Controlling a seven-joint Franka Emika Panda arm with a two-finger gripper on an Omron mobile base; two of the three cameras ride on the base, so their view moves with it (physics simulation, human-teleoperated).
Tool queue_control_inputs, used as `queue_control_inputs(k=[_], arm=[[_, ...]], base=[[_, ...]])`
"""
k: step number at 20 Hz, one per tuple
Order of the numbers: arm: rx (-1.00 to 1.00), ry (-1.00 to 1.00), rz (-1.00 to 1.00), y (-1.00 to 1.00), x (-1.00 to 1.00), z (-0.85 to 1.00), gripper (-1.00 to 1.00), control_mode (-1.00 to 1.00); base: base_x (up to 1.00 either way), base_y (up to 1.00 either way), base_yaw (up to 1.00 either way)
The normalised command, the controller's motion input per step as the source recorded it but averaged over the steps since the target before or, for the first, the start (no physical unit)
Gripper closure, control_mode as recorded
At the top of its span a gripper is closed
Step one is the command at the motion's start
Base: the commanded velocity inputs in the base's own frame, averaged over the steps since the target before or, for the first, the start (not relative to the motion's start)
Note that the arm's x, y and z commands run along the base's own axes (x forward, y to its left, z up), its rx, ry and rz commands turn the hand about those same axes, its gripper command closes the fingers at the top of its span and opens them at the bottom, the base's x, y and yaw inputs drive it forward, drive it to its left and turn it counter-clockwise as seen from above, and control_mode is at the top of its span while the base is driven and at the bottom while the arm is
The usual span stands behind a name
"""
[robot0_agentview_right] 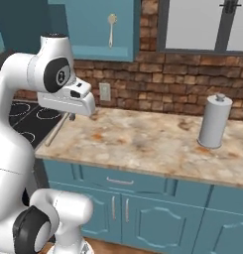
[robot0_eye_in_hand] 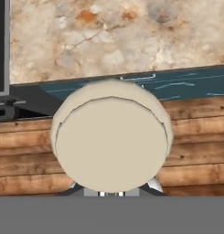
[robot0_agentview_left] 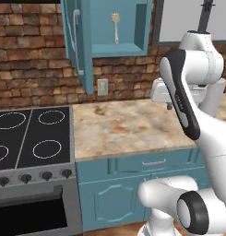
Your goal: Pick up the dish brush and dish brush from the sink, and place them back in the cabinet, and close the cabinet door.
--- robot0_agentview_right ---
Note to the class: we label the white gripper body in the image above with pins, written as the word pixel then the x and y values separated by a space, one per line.
pixel 65 101

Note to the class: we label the teal wall cabinet door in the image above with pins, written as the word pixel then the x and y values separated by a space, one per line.
pixel 90 29

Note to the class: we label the teal base cabinet door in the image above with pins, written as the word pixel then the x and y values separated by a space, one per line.
pixel 159 225
pixel 225 234
pixel 99 218

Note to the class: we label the teal drawer front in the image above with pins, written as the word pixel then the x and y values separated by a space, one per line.
pixel 228 200
pixel 149 183

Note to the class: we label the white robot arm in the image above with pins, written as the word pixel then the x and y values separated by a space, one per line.
pixel 14 155

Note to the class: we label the black hob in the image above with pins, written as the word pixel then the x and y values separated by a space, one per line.
pixel 30 127

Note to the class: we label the grey framed window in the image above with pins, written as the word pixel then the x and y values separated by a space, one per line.
pixel 195 23

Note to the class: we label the white paper towel roll holder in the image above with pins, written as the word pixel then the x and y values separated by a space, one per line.
pixel 214 122

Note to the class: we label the dark teal wall cupboard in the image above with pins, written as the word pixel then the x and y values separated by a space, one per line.
pixel 20 23

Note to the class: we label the grey wall outlet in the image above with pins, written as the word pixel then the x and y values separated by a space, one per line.
pixel 104 91

